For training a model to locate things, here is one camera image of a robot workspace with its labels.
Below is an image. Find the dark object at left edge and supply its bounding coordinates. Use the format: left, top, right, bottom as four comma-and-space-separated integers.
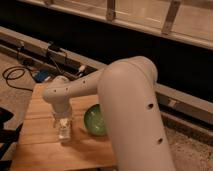
0, 107, 22, 159

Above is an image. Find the blue object on floor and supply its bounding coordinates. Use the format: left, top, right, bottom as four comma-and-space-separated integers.
34, 70, 51, 83

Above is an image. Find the green ceramic bowl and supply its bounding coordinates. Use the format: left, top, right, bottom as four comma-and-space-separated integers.
84, 104, 107, 136

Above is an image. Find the clear plastic bottle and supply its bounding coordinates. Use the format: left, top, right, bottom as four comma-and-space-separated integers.
59, 119, 71, 141

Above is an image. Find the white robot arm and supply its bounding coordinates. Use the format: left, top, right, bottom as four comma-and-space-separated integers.
43, 56, 176, 171

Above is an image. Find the metal floor rail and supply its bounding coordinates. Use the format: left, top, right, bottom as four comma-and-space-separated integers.
0, 26, 213, 125

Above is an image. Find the black cable on floor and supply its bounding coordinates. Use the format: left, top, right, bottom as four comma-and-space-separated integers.
2, 65, 34, 93

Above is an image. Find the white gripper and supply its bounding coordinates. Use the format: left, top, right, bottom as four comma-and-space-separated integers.
52, 103, 72, 119

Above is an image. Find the black power adapter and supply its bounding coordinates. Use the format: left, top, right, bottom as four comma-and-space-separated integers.
46, 42, 62, 55

